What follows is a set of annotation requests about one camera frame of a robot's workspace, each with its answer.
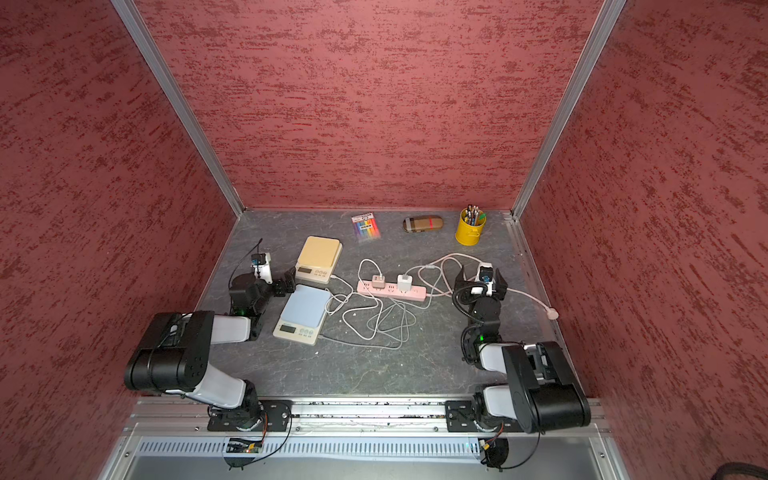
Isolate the blue top electronic scale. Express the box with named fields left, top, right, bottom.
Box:
left=273, top=285, right=331, bottom=345

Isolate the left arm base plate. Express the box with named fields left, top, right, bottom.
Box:
left=207, top=399, right=293, bottom=434

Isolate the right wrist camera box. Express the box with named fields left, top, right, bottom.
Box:
left=471, top=262, right=495, bottom=296

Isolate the aluminium corner post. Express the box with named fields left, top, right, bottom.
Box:
left=111, top=0, right=245, bottom=218
left=511, top=0, right=626, bottom=222

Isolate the plaid pencil case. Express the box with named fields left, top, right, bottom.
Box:
left=403, top=215, right=444, bottom=233

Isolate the pink power strip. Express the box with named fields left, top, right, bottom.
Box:
left=356, top=280, right=427, bottom=302

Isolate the aluminium corner post right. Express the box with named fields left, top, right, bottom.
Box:
left=511, top=0, right=626, bottom=222

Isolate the yellow pen holder cup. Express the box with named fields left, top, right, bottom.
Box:
left=455, top=205, right=487, bottom=246

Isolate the white square charger block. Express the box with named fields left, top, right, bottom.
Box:
left=397, top=274, right=413, bottom=293

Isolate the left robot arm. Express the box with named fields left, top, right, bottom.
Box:
left=124, top=268, right=296, bottom=434

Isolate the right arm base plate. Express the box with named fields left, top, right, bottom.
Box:
left=444, top=399, right=523, bottom=434

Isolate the rainbow marker pack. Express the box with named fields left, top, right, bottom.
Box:
left=351, top=212, right=381, bottom=243

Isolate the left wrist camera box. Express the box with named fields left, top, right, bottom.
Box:
left=251, top=253, right=273, bottom=284

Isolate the white usb cable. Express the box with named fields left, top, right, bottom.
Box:
left=317, top=263, right=445, bottom=351
left=323, top=257, right=397, bottom=343

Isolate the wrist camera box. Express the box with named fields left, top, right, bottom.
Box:
left=471, top=262, right=495, bottom=296
left=251, top=253, right=273, bottom=284

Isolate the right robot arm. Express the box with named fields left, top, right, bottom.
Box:
left=451, top=263, right=592, bottom=433

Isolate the aluminium corner post left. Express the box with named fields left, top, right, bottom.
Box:
left=111, top=0, right=245, bottom=218

